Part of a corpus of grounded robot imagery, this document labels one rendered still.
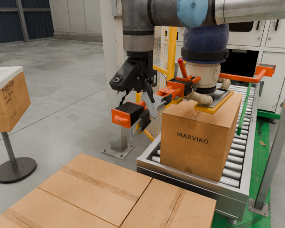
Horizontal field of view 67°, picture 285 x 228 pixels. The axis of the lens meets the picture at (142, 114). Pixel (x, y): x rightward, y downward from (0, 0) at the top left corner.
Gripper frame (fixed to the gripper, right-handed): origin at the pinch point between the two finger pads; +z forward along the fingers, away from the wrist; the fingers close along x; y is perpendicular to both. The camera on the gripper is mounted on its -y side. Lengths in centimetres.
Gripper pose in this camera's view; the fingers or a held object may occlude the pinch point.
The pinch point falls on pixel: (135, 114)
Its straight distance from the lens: 70.8
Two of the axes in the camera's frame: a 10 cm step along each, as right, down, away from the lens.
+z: 0.0, 9.0, 4.3
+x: -8.1, -2.5, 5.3
